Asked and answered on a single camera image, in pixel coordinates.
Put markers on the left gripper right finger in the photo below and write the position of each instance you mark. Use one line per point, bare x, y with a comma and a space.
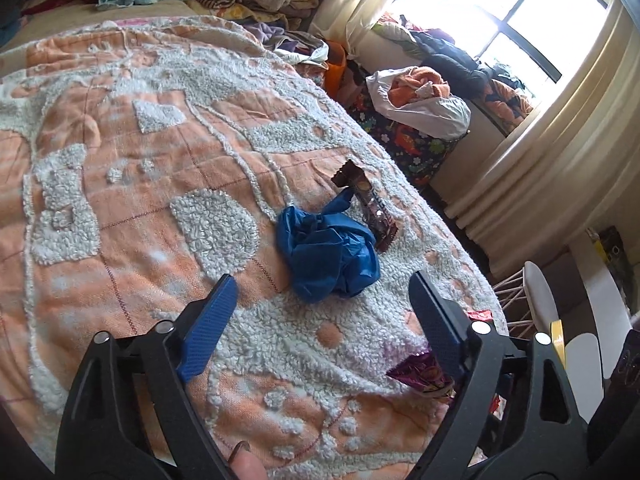
535, 433

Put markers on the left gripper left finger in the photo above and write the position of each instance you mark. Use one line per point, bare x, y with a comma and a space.
128, 414

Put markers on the purple chip bag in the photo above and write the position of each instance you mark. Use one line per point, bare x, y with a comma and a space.
422, 373

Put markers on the blue glove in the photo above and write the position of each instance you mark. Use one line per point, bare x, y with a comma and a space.
327, 253

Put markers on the yellow rimmed trash bin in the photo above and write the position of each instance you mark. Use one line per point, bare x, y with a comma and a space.
556, 334

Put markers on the person left hand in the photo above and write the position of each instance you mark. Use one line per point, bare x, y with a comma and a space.
245, 465

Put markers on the red snack wrapper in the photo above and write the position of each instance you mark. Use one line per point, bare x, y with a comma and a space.
486, 362

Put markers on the white vanity desk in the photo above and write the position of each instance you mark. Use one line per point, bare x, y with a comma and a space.
591, 358

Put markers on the dark bag on desk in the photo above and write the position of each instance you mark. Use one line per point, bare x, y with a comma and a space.
610, 247

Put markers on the cream curtain right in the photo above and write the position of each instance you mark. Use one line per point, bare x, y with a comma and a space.
567, 164

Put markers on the brown chocolate bar wrapper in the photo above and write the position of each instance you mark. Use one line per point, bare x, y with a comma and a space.
379, 220

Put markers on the orange white patterned blanket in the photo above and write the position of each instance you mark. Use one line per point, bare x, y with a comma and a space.
142, 161

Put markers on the dinosaur print laundry basket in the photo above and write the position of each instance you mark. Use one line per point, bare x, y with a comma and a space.
417, 155

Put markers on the clothes on window sill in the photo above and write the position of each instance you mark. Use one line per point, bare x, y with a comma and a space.
502, 97

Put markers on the white garment in basket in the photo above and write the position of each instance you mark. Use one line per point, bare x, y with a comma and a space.
418, 97

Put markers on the orange bag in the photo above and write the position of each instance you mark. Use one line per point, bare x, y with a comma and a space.
336, 62

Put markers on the floral pink fabric bag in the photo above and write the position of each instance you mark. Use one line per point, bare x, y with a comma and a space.
306, 53

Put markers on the white wire frame stool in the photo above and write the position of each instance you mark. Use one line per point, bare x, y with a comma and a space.
527, 302

